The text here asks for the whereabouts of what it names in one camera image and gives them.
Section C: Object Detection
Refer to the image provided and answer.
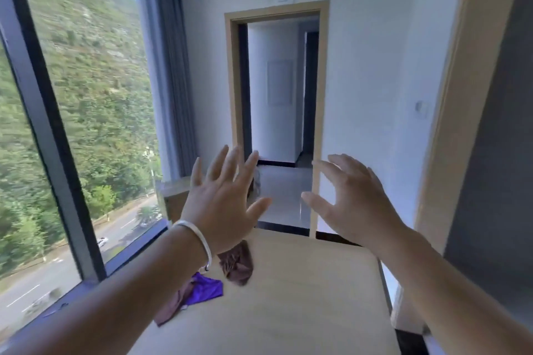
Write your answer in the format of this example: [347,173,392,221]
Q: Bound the person's right hand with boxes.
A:
[300,154,411,250]

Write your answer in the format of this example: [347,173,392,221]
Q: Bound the person's left hand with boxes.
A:
[179,144,273,256]

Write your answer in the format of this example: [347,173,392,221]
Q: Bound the brown towel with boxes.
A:
[154,280,197,327]
[217,240,255,287]

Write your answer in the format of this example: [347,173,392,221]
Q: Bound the purple towel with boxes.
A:
[183,271,224,306]

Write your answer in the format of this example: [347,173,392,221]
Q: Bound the person's left forearm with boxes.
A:
[0,225,211,355]

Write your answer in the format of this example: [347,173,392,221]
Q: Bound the person's right forearm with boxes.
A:
[374,227,533,355]

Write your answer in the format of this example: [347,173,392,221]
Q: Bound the clear plastic bag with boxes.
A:
[249,167,262,197]

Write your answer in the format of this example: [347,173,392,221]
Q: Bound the brown cardboard box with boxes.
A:
[156,175,192,225]

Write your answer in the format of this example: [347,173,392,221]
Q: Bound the dark blue room curtain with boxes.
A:
[238,22,253,160]

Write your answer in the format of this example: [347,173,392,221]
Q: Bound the blue grey curtain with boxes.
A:
[148,0,199,179]

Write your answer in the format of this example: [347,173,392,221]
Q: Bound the white sheer curtain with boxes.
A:
[129,0,180,183]

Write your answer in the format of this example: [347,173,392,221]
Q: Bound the black scissors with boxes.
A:
[41,302,69,319]

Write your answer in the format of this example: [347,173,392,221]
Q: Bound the dark framed window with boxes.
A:
[0,0,169,351]

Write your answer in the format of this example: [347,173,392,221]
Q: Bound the silver bracelet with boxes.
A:
[171,220,213,273]

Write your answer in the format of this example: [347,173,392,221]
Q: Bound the beige open doorway frame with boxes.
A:
[224,0,330,239]

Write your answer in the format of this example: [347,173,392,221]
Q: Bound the white wall panel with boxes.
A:
[266,59,294,107]

